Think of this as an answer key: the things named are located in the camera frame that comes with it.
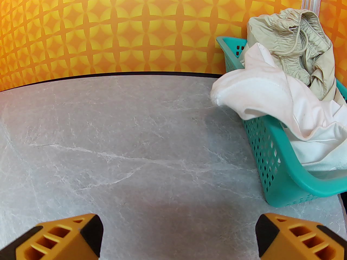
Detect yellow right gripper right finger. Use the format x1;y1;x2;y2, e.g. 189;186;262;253
255;213;347;260

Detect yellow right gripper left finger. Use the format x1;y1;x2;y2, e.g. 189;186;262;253
0;214;104;260

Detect white t-shirt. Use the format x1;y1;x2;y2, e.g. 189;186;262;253
210;43;347;173

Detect beige drawstring shorts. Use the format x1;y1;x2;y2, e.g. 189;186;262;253
247;8;347;108

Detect teal plastic laundry basket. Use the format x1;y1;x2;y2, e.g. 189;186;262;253
216;36;347;208

